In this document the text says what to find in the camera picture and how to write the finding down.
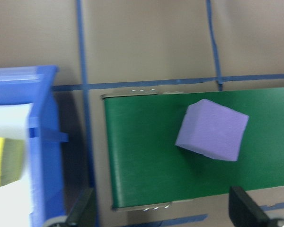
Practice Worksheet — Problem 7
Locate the green conveyor belt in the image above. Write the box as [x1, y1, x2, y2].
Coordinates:
[101, 86, 284, 212]

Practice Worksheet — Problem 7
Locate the blue plastic storage bin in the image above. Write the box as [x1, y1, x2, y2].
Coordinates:
[0, 65, 69, 227]

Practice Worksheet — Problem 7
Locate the yellow foam block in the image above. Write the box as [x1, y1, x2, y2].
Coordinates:
[0, 136, 26, 188]

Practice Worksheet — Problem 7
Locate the purple foam block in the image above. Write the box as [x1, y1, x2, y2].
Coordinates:
[175, 98, 249, 163]

